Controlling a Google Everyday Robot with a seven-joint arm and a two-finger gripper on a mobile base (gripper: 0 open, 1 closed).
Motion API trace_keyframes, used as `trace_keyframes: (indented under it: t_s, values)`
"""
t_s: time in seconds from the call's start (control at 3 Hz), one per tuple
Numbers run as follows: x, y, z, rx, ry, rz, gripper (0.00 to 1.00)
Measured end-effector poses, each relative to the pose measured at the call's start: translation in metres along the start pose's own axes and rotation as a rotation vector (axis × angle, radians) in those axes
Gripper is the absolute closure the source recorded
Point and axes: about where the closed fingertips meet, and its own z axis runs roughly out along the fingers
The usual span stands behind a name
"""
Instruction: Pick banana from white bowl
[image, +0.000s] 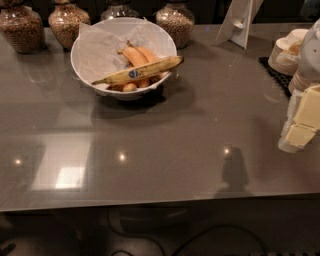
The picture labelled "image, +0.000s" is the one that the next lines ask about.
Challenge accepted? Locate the glass jar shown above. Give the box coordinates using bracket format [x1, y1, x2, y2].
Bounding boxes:
[48, 0, 91, 50]
[156, 0, 195, 49]
[100, 0, 139, 21]
[0, 0, 45, 54]

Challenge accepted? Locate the white folded card stand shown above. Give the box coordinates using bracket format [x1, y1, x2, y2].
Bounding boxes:
[214, 0, 264, 49]

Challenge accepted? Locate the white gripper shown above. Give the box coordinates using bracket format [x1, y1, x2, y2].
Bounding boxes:
[278, 85, 320, 153]

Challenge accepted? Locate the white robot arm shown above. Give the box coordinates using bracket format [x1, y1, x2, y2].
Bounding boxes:
[278, 19, 320, 153]

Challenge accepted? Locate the long yellow spotted banana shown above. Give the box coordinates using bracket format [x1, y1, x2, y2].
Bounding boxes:
[92, 56, 184, 85]

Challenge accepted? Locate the black floor cable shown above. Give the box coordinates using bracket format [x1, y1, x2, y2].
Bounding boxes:
[106, 208, 271, 256]

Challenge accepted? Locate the orange banana right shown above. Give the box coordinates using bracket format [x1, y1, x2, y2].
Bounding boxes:
[127, 41, 159, 62]

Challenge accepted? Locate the glass jar far left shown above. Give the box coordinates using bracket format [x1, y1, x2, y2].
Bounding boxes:
[0, 0, 45, 54]

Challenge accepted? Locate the stack of white cups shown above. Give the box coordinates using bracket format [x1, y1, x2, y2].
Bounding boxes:
[268, 29, 308, 76]

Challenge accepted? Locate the stack of paper cups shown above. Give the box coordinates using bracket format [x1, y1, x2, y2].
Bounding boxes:
[288, 68, 320, 93]

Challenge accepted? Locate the black mesh mat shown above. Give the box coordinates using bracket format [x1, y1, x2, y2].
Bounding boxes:
[258, 57, 292, 98]

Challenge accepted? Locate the orange banana left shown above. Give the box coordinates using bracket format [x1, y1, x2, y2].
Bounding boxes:
[116, 46, 151, 89]

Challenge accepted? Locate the orange banana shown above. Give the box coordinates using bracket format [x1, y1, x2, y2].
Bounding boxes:
[116, 46, 151, 89]
[127, 41, 159, 62]

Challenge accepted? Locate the white bowl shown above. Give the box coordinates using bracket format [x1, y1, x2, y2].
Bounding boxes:
[70, 16, 178, 102]

